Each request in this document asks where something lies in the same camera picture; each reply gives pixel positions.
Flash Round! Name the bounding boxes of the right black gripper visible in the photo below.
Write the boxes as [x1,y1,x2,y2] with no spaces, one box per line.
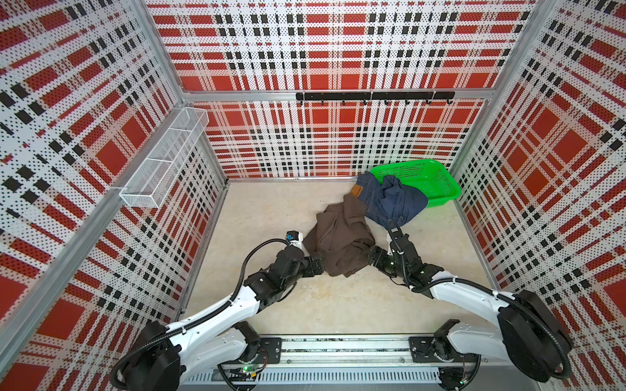
[360,244,408,280]

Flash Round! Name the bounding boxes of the brown trousers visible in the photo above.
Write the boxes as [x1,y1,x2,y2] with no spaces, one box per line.
[314,194,375,278]

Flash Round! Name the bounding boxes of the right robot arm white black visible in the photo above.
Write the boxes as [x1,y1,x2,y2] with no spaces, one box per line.
[368,229,573,383]

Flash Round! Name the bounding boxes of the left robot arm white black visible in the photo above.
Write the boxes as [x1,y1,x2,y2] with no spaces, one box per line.
[109,240,324,390]

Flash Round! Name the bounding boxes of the blue denim jeans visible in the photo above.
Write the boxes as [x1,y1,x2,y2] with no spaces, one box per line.
[350,172,429,228]

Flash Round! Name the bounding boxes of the green plastic basket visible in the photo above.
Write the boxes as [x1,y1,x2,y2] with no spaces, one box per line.
[371,159,462,208]

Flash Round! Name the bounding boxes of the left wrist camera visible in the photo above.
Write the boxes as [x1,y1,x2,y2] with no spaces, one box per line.
[285,231,304,244]

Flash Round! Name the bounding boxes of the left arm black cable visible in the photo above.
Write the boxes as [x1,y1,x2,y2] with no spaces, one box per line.
[108,238,294,391]

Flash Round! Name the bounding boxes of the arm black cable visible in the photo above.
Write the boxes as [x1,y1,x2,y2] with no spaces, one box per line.
[108,238,294,391]
[385,219,574,389]

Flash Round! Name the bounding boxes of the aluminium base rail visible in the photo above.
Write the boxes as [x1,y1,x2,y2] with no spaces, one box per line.
[141,333,554,389]

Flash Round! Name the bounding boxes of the white wire mesh shelf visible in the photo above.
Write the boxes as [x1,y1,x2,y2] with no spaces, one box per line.
[120,108,209,209]

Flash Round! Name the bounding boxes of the black hook rail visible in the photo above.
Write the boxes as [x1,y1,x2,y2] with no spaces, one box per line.
[295,91,456,103]

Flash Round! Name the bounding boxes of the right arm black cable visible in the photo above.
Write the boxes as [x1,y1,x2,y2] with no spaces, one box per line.
[385,219,574,389]

